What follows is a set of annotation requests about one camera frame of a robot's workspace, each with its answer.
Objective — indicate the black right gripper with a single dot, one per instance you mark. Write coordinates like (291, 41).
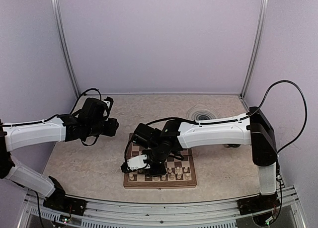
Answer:
(159, 171)

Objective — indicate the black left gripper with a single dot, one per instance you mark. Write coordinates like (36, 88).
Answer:
(112, 129)

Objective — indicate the white bishop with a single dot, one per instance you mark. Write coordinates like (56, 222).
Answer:
(171, 176)

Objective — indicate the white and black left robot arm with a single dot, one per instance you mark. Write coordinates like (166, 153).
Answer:
(15, 136)

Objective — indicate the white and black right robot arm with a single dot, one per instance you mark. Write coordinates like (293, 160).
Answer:
(250, 128)

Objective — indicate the wooden chess board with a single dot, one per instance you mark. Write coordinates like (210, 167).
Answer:
(142, 181)

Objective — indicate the white plate with spiral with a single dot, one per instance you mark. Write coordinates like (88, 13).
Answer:
(202, 113)

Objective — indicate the dark green cup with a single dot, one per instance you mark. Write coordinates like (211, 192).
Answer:
(232, 145)

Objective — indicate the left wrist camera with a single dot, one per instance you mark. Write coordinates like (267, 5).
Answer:
(109, 103)

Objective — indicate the aluminium front rail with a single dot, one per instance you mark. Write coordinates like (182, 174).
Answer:
(210, 214)

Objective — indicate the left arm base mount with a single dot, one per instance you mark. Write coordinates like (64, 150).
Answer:
(70, 205)

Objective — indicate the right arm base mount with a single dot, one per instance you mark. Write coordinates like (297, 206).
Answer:
(257, 204)

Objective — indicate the left aluminium corner post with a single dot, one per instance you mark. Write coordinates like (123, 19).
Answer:
(64, 47)

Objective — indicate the aluminium corner post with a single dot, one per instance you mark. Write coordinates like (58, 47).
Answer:
(64, 47)
(255, 48)

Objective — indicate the right aluminium corner post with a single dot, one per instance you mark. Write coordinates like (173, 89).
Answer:
(255, 48)

